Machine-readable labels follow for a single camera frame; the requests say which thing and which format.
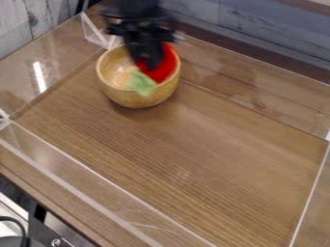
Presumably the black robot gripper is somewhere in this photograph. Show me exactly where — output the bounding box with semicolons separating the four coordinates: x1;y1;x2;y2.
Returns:
99;0;178;70

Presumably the red plush strawberry toy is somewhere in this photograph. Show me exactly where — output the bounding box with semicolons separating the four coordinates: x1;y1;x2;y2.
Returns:
126;41;179;99

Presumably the light wooden bowl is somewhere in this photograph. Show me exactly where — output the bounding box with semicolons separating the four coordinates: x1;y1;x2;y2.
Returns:
95;43;181;108

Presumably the clear acrylic corner bracket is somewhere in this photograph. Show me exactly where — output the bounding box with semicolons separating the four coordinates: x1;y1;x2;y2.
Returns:
80;13;124;50

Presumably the clear acrylic tray wall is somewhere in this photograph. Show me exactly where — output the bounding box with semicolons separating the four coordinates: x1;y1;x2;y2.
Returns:
0;15;330;247

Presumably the black table frame bracket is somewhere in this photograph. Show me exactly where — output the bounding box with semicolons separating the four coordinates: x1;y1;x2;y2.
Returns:
26;201;76;247

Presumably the black cable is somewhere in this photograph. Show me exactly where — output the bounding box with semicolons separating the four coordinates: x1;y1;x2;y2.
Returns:
0;215;31;247

